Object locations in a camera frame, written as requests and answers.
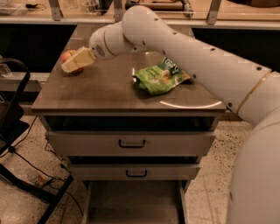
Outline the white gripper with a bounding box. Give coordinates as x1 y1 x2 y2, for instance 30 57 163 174
73 27 113 68

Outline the red apple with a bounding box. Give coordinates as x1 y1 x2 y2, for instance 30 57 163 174
61 50 83 74

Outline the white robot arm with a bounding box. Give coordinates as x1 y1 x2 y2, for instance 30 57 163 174
62 5 280 224

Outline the grey drawer cabinet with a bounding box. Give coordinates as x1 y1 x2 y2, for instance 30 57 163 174
31 24 228 224

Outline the open bottom drawer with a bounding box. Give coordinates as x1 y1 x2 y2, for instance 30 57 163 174
81 180 189 224

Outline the green chip bag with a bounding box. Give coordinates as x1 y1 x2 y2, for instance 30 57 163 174
132 58 190 95

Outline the plastic water bottle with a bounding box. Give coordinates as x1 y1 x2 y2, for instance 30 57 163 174
25 169 46 187

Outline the black chair frame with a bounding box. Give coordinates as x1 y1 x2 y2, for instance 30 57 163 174
0 58 73 224

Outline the top drawer with black handle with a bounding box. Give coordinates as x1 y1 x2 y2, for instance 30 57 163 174
47 131 215 157

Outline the drawer with black handle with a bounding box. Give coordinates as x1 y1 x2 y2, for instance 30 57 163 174
68 164 200 180
47 131 215 157

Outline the black floor cable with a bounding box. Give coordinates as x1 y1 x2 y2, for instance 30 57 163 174
0 115 84 217

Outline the middle drawer with black handle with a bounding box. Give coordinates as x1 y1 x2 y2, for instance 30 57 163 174
68 164 200 180

